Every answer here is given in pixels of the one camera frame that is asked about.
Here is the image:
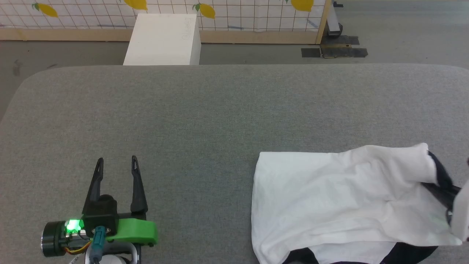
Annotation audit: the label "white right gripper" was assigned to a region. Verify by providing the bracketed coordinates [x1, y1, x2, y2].
[449, 180, 469, 242]

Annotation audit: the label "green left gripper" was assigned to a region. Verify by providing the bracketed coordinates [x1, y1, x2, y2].
[82, 155, 159, 247]

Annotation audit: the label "white and black shirt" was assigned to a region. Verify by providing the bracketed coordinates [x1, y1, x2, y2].
[251, 142, 463, 264]

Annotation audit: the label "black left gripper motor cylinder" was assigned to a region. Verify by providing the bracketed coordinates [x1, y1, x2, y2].
[41, 219, 86, 258]

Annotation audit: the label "white box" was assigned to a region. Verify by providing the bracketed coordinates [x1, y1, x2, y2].
[123, 14, 202, 66]

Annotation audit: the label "lemon print partition panel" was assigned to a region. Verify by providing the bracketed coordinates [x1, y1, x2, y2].
[0, 0, 332, 44]

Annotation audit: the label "metal partition stand foot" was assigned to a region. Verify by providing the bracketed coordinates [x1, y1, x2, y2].
[327, 0, 344, 37]

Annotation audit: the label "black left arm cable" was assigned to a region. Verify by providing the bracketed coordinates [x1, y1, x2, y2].
[90, 227, 107, 264]

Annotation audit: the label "black floor base plate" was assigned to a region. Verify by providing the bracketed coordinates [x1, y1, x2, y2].
[301, 35, 368, 59]

